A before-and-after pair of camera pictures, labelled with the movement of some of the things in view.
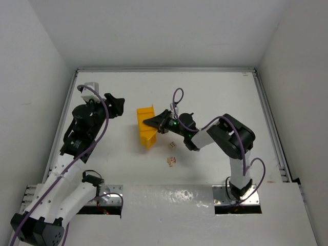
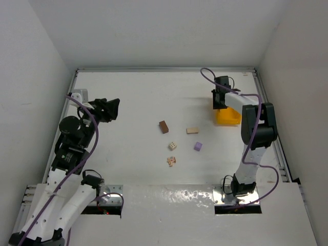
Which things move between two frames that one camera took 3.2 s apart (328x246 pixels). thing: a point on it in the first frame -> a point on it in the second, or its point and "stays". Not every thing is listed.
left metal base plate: (108, 199) stays
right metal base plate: (220, 198) stays
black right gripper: (163, 124) -> (219, 100)
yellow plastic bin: (148, 133) -> (228, 116)
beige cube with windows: (172, 146) stays
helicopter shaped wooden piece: (170, 161) stays
